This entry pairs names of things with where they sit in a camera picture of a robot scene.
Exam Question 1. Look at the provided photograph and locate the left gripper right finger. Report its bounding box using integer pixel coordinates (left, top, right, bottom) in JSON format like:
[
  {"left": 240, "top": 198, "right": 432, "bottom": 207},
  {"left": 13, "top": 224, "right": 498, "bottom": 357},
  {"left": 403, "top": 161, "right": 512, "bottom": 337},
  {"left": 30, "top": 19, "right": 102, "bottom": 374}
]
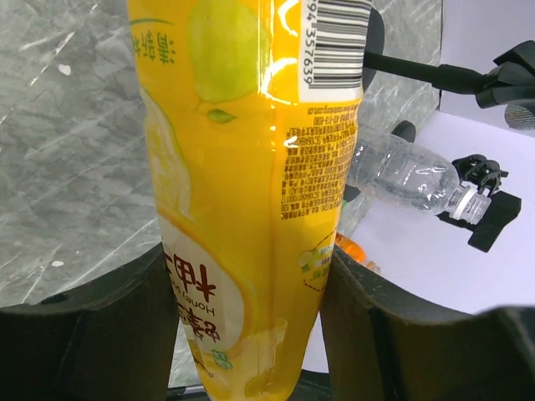
[{"left": 321, "top": 250, "right": 534, "bottom": 400}]

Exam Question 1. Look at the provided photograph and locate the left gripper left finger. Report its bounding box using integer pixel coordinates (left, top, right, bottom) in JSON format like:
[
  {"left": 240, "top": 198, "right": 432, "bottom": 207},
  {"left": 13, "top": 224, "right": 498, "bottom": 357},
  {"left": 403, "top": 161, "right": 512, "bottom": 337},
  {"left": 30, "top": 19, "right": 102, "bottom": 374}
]
[{"left": 1, "top": 245, "right": 179, "bottom": 400}]

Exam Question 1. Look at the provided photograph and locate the yellow juice bottle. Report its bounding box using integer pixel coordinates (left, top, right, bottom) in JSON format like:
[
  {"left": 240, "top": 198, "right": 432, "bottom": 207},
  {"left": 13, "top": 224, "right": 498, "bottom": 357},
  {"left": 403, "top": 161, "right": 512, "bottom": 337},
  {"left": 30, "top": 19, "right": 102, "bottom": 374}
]
[{"left": 127, "top": 0, "right": 371, "bottom": 400}]

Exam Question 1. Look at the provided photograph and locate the orange pill bottle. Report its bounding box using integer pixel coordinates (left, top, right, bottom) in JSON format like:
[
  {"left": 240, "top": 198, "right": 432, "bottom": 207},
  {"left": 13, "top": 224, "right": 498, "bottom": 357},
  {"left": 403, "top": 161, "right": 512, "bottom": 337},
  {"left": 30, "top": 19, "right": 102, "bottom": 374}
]
[{"left": 335, "top": 233, "right": 380, "bottom": 275}]

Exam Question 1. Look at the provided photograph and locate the small clear open bottle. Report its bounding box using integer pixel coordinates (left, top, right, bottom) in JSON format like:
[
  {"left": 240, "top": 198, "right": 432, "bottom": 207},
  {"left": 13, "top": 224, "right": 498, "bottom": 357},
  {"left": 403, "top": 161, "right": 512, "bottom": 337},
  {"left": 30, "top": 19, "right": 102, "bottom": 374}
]
[{"left": 347, "top": 134, "right": 492, "bottom": 225}]

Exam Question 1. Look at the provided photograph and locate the right black microphone stand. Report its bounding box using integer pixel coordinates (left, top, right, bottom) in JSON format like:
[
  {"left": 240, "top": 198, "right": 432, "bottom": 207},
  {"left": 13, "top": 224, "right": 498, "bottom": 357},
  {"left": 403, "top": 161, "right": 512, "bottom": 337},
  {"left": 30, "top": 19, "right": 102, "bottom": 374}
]
[{"left": 388, "top": 121, "right": 522, "bottom": 252}]

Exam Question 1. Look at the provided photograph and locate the black microphone stand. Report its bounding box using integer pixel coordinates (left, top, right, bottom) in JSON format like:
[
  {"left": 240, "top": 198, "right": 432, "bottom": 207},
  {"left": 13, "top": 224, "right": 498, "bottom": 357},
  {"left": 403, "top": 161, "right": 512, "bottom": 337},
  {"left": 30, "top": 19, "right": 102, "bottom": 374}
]
[
  {"left": 363, "top": 1, "right": 534, "bottom": 135},
  {"left": 388, "top": 121, "right": 522, "bottom": 252}
]

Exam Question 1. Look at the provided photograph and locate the center black microphone stand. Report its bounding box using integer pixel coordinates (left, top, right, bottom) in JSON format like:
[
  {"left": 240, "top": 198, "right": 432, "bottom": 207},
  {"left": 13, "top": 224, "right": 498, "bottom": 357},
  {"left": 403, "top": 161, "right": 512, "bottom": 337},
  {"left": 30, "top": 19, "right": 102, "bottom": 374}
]
[{"left": 363, "top": 1, "right": 534, "bottom": 135}]

